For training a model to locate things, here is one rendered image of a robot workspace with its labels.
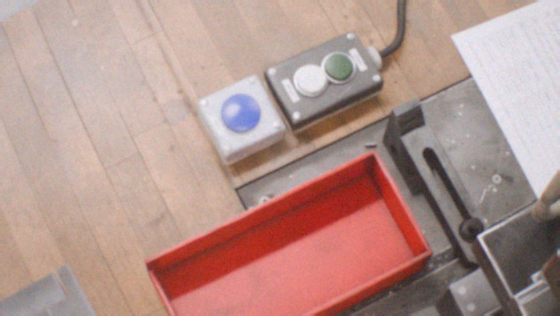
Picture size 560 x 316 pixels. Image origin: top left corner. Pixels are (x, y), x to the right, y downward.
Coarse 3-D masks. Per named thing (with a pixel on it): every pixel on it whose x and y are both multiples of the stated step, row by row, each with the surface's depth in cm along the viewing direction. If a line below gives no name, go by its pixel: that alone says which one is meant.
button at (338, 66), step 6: (336, 54) 125; (342, 54) 126; (330, 60) 125; (336, 60) 125; (342, 60) 125; (348, 60) 125; (330, 66) 125; (336, 66) 125; (342, 66) 125; (348, 66) 125; (330, 72) 125; (336, 72) 125; (342, 72) 125; (348, 72) 125; (336, 78) 125; (342, 78) 125
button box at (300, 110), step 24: (312, 48) 127; (336, 48) 127; (360, 48) 127; (264, 72) 126; (288, 72) 125; (360, 72) 126; (288, 96) 125; (312, 96) 124; (336, 96) 125; (360, 96) 126; (288, 120) 125; (312, 120) 125
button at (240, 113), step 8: (232, 96) 124; (240, 96) 124; (248, 96) 124; (224, 104) 123; (232, 104) 123; (240, 104) 123; (248, 104) 123; (256, 104) 123; (224, 112) 123; (232, 112) 123; (240, 112) 123; (248, 112) 123; (256, 112) 123; (224, 120) 123; (232, 120) 123; (240, 120) 123; (248, 120) 123; (256, 120) 123; (232, 128) 123; (240, 128) 123; (248, 128) 123
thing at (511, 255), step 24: (528, 216) 99; (480, 240) 98; (504, 240) 98; (528, 240) 98; (552, 240) 98; (480, 264) 101; (504, 264) 98; (528, 264) 98; (504, 288) 97; (528, 288) 93; (504, 312) 100; (528, 312) 92; (552, 312) 92
